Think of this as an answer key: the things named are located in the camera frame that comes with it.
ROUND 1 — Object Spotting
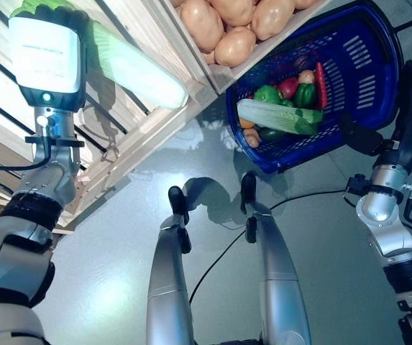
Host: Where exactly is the peach toy onion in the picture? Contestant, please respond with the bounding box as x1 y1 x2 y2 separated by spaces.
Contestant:
298 70 316 86

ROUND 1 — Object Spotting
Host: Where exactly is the black left robot foot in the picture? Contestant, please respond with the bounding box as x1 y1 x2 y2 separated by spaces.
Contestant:
168 185 188 224

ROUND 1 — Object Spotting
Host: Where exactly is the tan toy potato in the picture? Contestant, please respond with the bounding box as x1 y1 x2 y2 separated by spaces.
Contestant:
243 128 261 148

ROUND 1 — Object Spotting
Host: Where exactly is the dark green toy cucumber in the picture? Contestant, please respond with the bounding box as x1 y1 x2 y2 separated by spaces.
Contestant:
258 127 288 142

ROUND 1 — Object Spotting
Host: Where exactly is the pale wooden slatted crate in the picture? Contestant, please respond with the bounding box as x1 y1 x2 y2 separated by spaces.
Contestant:
0 0 217 234

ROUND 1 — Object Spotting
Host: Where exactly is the green toy lettuce head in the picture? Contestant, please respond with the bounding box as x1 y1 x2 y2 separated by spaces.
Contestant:
252 85 282 105

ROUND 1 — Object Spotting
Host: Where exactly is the dark red toy pepper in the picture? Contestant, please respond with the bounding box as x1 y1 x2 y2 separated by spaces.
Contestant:
276 77 300 100

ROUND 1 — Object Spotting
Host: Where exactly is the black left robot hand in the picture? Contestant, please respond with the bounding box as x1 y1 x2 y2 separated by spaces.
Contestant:
6 1 91 109

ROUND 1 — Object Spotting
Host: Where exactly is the wooden potato crate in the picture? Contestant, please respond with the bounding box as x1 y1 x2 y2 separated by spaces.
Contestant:
147 0 331 95

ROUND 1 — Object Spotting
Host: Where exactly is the blue plastic shopping basket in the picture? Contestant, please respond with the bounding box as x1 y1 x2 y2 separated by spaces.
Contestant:
225 3 403 175

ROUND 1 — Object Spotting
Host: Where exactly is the red toy chili pepper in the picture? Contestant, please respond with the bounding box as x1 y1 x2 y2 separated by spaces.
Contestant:
315 61 328 111

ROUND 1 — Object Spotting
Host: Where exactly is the thin black leg cable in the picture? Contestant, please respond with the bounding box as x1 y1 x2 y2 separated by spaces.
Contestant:
188 190 349 305

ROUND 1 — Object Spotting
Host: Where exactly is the green white napa cabbage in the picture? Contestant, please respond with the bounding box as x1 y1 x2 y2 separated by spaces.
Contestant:
9 0 189 111
236 98 324 137

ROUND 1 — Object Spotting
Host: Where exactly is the brown potato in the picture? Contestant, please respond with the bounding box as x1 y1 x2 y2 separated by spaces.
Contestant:
180 0 225 53
214 27 257 68
293 0 324 11
251 0 296 41
211 0 255 27

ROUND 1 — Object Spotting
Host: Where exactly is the black right robot foot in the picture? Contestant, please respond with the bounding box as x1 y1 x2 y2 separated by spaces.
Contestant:
240 171 257 216

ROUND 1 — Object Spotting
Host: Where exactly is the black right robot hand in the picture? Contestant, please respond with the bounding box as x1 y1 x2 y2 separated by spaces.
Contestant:
340 60 412 173

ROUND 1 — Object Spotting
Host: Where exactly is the green toy bell pepper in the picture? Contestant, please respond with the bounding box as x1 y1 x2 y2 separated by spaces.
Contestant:
293 83 318 109

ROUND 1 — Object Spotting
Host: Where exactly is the black robot foot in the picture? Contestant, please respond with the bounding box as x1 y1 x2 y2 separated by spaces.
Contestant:
240 171 257 216
168 185 188 224

